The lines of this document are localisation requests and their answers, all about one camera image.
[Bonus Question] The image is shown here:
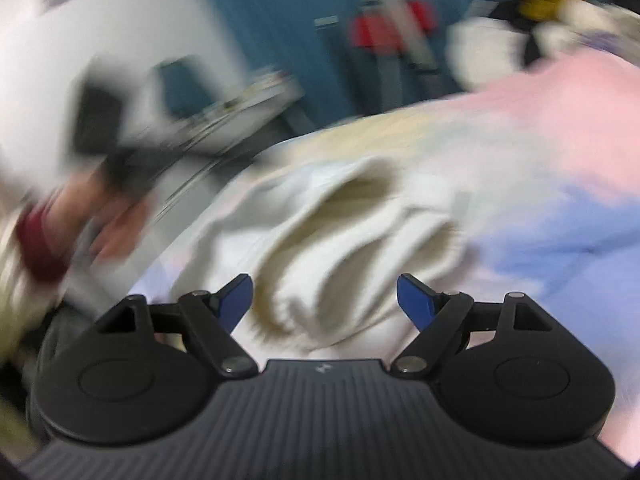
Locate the white garment with black stripe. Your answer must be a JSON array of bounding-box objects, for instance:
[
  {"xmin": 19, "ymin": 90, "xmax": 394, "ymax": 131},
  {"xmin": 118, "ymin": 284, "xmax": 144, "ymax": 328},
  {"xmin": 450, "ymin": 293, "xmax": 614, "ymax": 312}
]
[{"xmin": 172, "ymin": 157, "xmax": 466, "ymax": 356}]

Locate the person's left hand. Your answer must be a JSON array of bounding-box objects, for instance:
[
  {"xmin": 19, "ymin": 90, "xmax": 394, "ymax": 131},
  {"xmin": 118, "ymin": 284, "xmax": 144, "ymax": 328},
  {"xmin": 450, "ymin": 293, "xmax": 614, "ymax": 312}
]
[{"xmin": 44, "ymin": 172, "xmax": 153, "ymax": 262}]

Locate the pastel pink duvet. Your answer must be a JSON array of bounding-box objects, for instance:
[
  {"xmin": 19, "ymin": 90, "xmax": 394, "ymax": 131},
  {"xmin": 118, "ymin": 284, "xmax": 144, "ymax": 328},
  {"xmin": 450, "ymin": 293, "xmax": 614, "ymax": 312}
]
[{"xmin": 134, "ymin": 49, "xmax": 639, "ymax": 462}]

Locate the blue curtain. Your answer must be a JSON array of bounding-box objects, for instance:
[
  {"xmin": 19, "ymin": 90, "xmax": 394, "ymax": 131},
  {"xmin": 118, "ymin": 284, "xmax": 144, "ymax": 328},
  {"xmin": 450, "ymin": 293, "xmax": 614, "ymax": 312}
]
[{"xmin": 210, "ymin": 0, "xmax": 473, "ymax": 127}]

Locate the white puffy jacket pile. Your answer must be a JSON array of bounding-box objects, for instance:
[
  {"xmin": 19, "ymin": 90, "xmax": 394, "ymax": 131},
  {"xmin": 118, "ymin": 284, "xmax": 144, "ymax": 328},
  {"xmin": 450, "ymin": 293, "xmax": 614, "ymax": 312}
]
[{"xmin": 445, "ymin": 0, "xmax": 639, "ymax": 91}]

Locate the red cloth on stand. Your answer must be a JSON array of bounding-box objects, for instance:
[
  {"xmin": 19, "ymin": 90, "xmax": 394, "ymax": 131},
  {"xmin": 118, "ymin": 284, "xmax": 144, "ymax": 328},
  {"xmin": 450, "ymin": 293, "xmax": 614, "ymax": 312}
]
[{"xmin": 348, "ymin": 0, "xmax": 437, "ymax": 53}]

